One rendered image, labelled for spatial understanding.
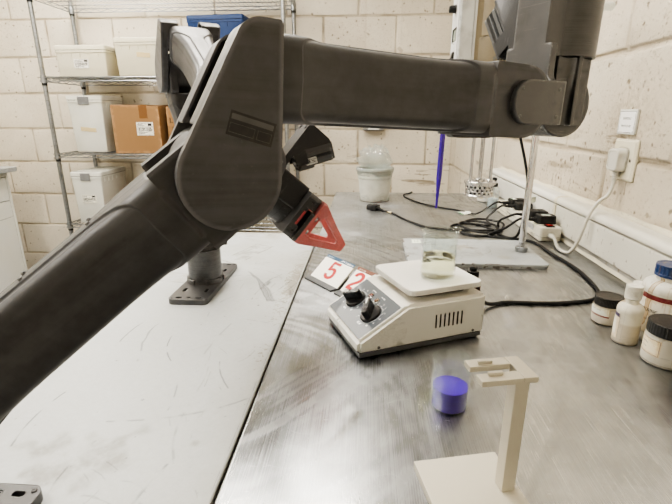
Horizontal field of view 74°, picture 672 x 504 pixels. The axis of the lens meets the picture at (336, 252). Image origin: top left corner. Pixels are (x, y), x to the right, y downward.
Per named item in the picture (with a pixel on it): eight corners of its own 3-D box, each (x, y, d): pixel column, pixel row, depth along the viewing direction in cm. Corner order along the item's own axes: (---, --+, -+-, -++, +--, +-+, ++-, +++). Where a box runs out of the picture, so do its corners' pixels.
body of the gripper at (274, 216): (302, 189, 68) (263, 158, 64) (323, 201, 58) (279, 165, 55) (276, 223, 68) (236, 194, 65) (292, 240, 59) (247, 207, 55)
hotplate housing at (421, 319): (358, 362, 59) (359, 307, 57) (326, 321, 71) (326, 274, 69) (495, 335, 66) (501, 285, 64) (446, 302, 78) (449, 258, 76)
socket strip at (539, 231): (538, 241, 115) (541, 225, 114) (496, 210, 153) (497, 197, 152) (560, 242, 115) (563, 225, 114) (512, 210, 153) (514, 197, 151)
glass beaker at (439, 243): (431, 288, 62) (435, 231, 60) (411, 275, 67) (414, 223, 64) (467, 282, 64) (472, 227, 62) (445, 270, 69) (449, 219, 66)
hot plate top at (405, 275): (410, 297, 60) (410, 291, 60) (372, 269, 71) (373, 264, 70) (484, 286, 64) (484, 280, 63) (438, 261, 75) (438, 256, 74)
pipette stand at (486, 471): (446, 546, 34) (460, 402, 30) (413, 468, 41) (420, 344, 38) (543, 532, 35) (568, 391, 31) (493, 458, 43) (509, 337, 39)
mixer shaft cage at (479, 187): (466, 197, 98) (476, 75, 90) (460, 192, 104) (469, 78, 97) (497, 198, 97) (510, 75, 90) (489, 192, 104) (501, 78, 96)
